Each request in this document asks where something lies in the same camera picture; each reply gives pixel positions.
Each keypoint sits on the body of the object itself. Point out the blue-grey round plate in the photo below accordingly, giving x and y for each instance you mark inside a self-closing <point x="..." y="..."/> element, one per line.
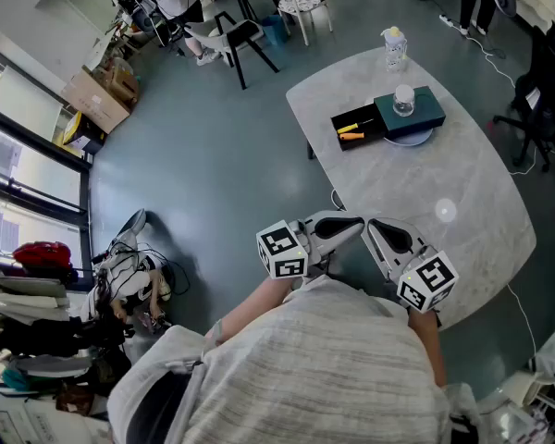
<point x="409" y="141"/>

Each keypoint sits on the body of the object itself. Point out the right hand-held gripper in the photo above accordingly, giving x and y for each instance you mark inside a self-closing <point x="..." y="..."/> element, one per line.
<point x="427" y="280"/>

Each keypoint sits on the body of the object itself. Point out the large cardboard box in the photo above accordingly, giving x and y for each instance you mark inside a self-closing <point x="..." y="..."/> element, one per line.
<point x="92" y="102"/>

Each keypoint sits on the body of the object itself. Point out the small brown box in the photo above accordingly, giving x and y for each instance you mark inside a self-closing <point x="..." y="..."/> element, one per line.
<point x="122" y="83"/>

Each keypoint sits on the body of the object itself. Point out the white power strip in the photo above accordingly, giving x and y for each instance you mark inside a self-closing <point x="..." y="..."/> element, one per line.
<point x="447" y="20"/>

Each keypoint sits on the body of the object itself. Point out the pile of folded clothes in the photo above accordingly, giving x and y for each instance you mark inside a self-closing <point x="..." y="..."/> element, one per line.
<point x="28" y="294"/>

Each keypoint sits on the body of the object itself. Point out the person's right forearm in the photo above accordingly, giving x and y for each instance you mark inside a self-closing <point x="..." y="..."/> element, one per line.
<point x="427" y="345"/>

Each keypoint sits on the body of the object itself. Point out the clear patterned bottle yellow lid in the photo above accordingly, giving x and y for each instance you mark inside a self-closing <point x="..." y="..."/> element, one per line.
<point x="394" y="53"/>

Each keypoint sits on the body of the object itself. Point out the red bag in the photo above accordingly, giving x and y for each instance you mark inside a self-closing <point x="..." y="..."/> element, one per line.
<point x="41" y="253"/>

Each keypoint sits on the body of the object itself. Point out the black-framed grey chair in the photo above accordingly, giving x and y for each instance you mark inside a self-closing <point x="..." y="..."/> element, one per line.
<point x="240" y="30"/>

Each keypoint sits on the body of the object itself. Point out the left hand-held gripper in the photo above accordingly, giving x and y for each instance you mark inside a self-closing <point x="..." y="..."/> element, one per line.
<point x="282" y="255"/>

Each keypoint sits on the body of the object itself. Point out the glass jar with white lid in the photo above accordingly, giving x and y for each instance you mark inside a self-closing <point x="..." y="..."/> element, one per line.
<point x="403" y="102"/>

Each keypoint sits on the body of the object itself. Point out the black window frame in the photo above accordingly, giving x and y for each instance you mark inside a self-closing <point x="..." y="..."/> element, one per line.
<point x="37" y="183"/>

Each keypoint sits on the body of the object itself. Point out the yellow and black box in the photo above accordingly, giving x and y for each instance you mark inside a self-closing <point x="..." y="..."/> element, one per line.
<point x="74" y="130"/>

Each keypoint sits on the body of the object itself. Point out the person's left forearm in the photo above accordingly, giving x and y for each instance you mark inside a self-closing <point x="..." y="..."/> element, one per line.
<point x="254" y="303"/>

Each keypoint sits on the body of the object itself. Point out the black tray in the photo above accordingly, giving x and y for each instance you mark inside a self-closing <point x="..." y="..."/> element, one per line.
<point x="374" y="133"/>

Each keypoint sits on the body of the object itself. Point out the black office chair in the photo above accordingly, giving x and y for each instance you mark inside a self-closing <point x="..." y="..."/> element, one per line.
<point x="541" y="86"/>

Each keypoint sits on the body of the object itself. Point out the person's grey striped shirt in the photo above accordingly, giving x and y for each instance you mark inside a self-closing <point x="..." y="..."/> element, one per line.
<point x="314" y="373"/>

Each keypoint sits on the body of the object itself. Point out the blue bin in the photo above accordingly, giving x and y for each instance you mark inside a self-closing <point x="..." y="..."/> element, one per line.
<point x="275" y="30"/>

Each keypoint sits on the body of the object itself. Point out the dark blue box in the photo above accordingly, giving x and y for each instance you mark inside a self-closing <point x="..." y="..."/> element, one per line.
<point x="425" y="109"/>

